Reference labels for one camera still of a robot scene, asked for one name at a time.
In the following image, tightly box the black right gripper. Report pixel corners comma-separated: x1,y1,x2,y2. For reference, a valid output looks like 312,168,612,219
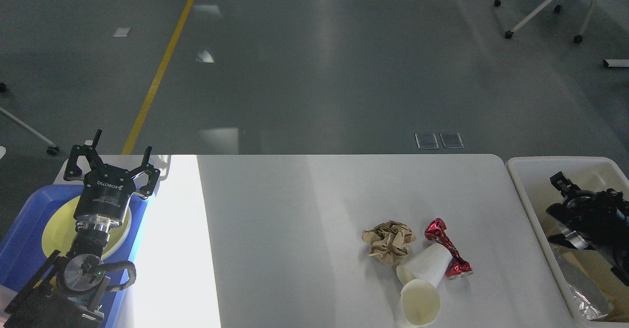
545,171,596,250

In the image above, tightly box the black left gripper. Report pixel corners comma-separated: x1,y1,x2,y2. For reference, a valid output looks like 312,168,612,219
63,130,160,231

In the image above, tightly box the yellow translucent plate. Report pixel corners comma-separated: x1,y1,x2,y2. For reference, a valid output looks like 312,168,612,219
41,196,132,260

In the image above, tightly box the square aluminium foil tray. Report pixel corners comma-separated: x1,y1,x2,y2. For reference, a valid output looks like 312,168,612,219
552,245,614,321

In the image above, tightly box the white paper cup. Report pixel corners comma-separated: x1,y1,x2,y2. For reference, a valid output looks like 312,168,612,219
396,243,452,288
394,279,442,328

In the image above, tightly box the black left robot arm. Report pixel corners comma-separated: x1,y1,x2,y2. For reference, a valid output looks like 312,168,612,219
3,130,160,328

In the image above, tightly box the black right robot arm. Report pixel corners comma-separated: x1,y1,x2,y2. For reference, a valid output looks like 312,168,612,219
545,171,629,285

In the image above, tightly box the white plastic waste bin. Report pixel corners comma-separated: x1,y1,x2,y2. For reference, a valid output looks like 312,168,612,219
506,156,629,328

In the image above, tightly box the white office chair left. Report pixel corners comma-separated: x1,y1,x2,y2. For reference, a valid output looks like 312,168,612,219
0,107,60,156

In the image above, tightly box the blue plastic tray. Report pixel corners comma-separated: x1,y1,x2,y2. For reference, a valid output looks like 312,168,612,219
0,185,150,328

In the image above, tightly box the right floor socket cover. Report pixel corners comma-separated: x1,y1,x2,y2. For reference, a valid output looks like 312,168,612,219
439,133,464,149

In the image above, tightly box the floor socket cover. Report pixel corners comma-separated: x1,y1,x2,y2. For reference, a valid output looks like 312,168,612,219
415,133,440,150
439,133,464,149

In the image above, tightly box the red crumpled wrapper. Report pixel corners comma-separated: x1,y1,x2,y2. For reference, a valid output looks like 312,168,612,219
424,218,474,280

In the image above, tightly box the white bar on floor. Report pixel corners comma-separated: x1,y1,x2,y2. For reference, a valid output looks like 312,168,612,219
602,59,629,68

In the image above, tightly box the left floor socket cover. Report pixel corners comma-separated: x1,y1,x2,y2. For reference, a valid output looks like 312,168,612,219
415,133,440,150

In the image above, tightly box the crumpled brown paper ball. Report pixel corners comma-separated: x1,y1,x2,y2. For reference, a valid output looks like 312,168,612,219
361,220,417,266

